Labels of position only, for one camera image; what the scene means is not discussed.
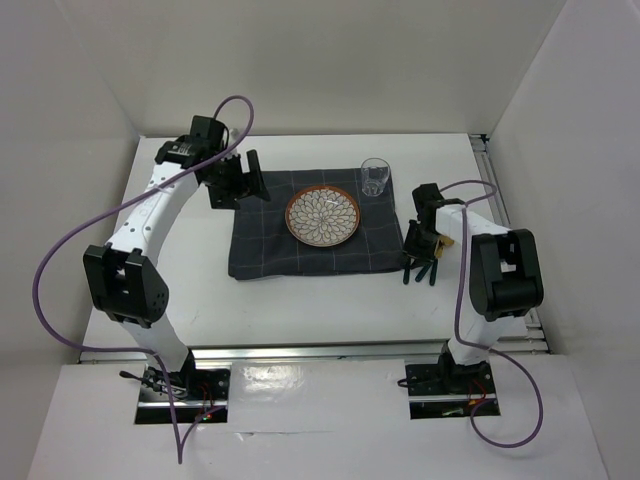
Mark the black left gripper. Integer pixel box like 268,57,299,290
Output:
202,149,269,211

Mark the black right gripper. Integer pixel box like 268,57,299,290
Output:
400,219,441,269

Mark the gold spoon green handle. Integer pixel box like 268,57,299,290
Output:
429,236,454,286

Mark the dark checked cloth napkin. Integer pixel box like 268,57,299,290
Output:
228,168,404,281

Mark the floral plate orange rim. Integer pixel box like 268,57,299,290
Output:
285,185,361,248

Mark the clear plastic cup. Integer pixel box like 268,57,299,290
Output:
361,158,391,197

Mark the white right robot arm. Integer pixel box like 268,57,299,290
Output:
403,199,544,394

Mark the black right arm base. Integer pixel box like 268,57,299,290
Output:
397,360,501,420

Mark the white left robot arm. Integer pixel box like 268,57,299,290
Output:
83,134,270,399

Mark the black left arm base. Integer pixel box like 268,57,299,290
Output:
119,367,231,425

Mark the gold knife green handle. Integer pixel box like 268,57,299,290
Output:
415,264,431,283

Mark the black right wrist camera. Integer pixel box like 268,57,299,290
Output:
412,183,443,214

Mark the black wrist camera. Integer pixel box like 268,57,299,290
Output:
189,115,227,147
412,183,443,214

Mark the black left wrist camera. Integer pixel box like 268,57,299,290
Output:
189,115,227,147

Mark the aluminium front table rail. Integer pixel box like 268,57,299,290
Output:
80,330,550,364

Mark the aluminium right side rail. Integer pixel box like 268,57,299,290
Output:
469,134,548,350

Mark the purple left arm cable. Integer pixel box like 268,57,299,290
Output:
32,95,255,464

